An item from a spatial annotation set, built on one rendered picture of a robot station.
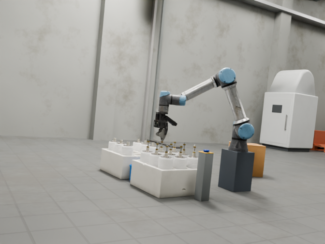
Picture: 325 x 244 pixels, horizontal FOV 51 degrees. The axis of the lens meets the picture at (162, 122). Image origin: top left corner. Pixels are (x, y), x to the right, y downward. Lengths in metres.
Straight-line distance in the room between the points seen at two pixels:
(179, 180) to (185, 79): 3.99
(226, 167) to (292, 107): 4.07
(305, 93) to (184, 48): 2.46
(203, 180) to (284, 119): 4.59
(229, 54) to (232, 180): 4.39
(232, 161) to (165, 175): 0.65
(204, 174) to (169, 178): 0.22
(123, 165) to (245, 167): 0.93
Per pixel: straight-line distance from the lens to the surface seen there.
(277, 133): 6.76
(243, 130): 2.50
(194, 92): 2.60
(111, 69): 5.25
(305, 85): 6.96
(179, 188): 2.28
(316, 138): 7.85
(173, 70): 5.96
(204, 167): 2.20
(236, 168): 2.61
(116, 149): 2.78
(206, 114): 6.39
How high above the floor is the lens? 0.57
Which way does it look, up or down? 2 degrees down
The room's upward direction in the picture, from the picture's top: 5 degrees clockwise
